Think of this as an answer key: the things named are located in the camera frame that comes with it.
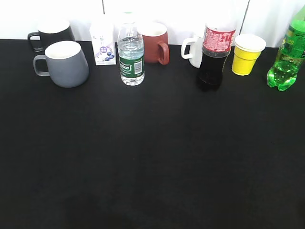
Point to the cestbon water bottle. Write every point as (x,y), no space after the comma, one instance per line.
(131,51)

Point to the cola bottle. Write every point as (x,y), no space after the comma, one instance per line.
(217,41)

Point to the black mug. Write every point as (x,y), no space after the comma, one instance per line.
(51,31)

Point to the green soda bottle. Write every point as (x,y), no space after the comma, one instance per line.
(290,56)

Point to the grey mug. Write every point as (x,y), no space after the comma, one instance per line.
(66,64)

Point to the blueberry milk carton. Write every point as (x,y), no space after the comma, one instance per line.
(102,41)

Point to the white mug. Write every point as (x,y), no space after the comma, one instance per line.
(195,51)

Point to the yellow paper cup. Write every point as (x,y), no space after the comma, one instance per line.
(248,48)

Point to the red mug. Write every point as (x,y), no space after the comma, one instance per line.
(155,37)

